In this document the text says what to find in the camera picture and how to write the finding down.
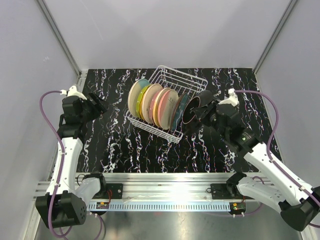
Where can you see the aluminium frame post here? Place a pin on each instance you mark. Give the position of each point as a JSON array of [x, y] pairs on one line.
[[59, 37], [275, 34]]

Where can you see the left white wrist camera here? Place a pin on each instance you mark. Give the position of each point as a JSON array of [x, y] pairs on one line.
[[72, 91]]

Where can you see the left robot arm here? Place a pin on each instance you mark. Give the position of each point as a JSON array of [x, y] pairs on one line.
[[64, 204]]

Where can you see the blue cream branch plate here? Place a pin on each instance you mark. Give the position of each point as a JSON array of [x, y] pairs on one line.
[[134, 93]]

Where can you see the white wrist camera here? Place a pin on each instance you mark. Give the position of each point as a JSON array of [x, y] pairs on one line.
[[72, 91], [232, 98]]

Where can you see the white wire dish rack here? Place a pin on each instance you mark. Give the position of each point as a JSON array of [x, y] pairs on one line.
[[179, 81]]

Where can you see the teal glazed floral plate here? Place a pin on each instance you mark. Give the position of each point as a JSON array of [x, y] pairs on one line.
[[178, 111]]

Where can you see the orange cream branch plate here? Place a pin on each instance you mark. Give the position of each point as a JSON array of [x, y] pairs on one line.
[[156, 105]]

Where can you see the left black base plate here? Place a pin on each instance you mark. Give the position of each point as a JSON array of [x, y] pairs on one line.
[[113, 190]]

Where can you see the pink cream branch plate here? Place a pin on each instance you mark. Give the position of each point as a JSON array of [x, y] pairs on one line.
[[165, 108], [146, 101]]

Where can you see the black marble pattern mat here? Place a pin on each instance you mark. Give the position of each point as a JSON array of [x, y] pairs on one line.
[[114, 145]]

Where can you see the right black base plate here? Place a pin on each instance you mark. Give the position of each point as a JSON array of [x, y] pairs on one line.
[[221, 191]]

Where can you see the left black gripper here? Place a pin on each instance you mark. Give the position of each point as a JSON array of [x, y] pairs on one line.
[[100, 106]]

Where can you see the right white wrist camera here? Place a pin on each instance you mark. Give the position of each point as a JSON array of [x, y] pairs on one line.
[[232, 98]]

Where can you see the pink scalloped plate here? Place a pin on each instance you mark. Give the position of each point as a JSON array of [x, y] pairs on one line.
[[151, 107]]

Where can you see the green polka dot plate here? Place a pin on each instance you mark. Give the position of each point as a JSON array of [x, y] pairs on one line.
[[138, 110]]

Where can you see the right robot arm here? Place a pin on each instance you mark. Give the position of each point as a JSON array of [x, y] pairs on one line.
[[297, 202]]

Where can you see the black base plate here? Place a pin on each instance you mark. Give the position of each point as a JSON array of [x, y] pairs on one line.
[[221, 191], [113, 190]]

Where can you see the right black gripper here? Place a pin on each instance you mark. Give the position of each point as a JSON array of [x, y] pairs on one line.
[[203, 111]]

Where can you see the aluminium mounting rail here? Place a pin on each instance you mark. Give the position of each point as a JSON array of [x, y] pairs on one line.
[[191, 186]]

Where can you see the right aluminium frame post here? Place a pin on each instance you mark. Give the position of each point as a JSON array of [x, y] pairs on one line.
[[275, 34]]

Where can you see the white slotted cable duct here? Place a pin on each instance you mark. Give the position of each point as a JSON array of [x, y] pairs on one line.
[[117, 206]]

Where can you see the left aluminium frame post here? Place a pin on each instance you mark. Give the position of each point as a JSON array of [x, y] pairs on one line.
[[59, 37]]

